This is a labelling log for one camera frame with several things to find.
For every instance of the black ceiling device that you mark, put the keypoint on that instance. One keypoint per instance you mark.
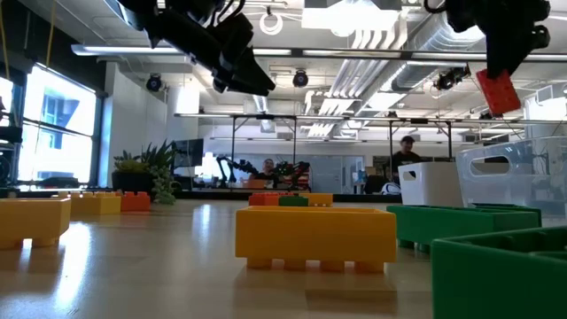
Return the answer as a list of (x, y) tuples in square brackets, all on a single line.
[(452, 78)]

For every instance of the white ceiling fixture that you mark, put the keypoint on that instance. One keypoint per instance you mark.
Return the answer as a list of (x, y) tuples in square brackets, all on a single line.
[(350, 20)]

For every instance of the black ceiling spotlight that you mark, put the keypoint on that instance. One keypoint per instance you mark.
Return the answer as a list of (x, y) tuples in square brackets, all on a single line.
[(300, 79), (153, 83)]

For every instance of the potted succulent plant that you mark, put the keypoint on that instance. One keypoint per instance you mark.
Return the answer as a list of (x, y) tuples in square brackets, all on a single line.
[(133, 184)]

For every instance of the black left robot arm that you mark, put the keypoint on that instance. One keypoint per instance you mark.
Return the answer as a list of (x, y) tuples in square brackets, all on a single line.
[(142, 11)]

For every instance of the white plastic bin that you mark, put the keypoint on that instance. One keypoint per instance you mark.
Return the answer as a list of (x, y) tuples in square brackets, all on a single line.
[(429, 186)]

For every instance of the black background robot arm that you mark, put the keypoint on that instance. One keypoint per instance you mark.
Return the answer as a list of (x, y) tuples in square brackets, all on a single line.
[(239, 167)]

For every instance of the black workstation frame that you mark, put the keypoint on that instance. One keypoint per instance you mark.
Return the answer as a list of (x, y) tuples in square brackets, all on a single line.
[(391, 146), (233, 150)]

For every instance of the large window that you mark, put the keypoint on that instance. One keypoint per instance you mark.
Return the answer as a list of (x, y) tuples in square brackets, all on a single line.
[(57, 133)]

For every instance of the long linear ceiling light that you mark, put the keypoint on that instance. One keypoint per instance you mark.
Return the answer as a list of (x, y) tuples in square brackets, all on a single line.
[(133, 49)]

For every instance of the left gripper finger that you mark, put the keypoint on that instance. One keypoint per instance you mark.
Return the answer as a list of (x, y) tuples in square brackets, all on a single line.
[(239, 86), (250, 68)]

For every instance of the black monitor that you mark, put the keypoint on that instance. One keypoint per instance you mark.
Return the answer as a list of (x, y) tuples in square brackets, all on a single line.
[(188, 153)]

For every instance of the white black ball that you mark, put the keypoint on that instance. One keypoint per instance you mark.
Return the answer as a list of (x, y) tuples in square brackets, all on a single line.
[(391, 189)]

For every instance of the small yellow square brick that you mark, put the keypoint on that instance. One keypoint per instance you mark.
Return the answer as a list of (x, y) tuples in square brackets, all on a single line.
[(31, 219)]

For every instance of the orange crate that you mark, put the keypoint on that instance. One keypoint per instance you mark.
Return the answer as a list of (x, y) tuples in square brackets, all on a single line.
[(254, 184)]

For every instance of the silver ventilation duct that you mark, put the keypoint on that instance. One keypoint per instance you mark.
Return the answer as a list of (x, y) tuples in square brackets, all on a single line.
[(425, 40)]

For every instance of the person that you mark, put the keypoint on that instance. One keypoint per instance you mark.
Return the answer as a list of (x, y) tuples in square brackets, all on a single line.
[(405, 159), (268, 166)]

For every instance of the red black robot equipment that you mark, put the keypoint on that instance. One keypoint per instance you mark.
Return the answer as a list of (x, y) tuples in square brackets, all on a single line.
[(297, 175)]

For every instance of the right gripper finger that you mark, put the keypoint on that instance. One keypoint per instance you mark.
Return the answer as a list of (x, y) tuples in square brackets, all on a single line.
[(502, 57)]

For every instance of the black metal table frame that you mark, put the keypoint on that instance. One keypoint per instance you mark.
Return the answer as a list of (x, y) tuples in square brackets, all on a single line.
[(212, 194)]

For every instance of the green toy brick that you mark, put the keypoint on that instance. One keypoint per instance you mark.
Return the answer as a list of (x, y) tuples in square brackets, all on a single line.
[(487, 283), (443, 226), (293, 202)]

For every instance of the yellow toy brick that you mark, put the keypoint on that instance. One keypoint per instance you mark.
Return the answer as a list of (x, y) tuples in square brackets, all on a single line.
[(314, 235), (319, 200), (95, 204)]

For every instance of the clear plastic bin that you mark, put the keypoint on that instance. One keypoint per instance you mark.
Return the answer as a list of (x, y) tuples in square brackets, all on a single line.
[(522, 190)]

